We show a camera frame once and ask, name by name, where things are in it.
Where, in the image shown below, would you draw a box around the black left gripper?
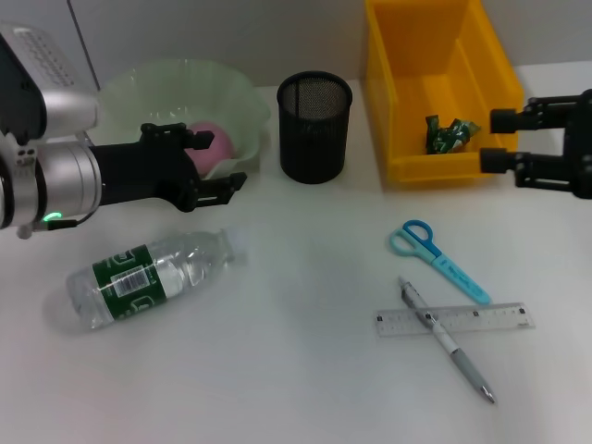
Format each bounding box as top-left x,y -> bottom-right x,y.
90,122 -> 249,213

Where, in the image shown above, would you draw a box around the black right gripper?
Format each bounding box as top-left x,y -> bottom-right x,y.
480,88 -> 592,201

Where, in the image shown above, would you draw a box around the pink peach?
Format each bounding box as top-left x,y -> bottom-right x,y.
184,120 -> 238,179

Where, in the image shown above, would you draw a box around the green plastic wrapper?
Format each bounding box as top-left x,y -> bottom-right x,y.
424,114 -> 482,154

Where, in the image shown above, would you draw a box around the clear green-label water bottle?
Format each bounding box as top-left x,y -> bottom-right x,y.
67,228 -> 251,330

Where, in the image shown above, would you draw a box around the translucent green fruit plate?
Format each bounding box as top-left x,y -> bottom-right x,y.
87,58 -> 273,181

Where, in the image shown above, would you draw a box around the black mesh pen holder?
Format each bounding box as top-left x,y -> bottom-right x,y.
276,70 -> 354,185

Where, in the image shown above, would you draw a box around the blue scissors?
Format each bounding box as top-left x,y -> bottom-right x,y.
388,219 -> 493,305

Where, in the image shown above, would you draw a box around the clear plastic ruler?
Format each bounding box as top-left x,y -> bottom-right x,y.
374,302 -> 537,339

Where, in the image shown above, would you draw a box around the white grey pen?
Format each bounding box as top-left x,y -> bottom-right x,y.
398,276 -> 496,404

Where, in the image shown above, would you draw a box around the yellow plastic bin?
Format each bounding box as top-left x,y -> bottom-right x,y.
363,0 -> 526,184

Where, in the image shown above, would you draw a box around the left arm gripper cable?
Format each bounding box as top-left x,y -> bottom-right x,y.
16,213 -> 89,241

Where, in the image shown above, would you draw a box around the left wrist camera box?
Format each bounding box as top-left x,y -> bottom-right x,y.
0,22 -> 101,144

